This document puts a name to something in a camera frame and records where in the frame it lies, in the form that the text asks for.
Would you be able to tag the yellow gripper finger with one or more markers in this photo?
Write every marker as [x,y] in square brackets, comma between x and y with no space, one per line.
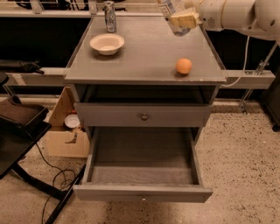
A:
[188,18]

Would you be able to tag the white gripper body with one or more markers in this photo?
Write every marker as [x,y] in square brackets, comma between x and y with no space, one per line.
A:
[212,14]

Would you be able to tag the clear blue plastic bottle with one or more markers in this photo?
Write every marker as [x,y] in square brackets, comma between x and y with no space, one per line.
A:
[169,7]

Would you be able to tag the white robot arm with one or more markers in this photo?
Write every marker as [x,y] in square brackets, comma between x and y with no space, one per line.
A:
[259,19]

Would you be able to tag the grey drawer cabinet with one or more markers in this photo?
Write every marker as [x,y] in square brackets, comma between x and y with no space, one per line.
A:
[143,70]

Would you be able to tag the grey closed top drawer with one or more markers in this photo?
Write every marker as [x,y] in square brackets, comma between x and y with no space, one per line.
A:
[142,114]

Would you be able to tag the grey open middle drawer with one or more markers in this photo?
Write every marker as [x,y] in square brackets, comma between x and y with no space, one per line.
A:
[143,164]

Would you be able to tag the orange fruit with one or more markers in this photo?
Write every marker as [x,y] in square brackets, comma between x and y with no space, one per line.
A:
[183,66]

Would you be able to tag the silver metal can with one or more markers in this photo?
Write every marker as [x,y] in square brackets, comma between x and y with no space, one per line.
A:
[110,16]

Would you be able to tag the white paper bowl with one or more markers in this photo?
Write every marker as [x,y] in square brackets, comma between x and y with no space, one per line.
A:
[107,44]

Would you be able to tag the white cup in box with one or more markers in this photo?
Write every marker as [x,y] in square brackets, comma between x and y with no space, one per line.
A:
[72,121]

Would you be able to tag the cardboard box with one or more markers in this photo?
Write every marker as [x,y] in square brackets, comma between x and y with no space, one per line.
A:
[60,140]

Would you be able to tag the metal frame rail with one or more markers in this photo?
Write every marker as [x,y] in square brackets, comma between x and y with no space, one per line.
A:
[238,79]

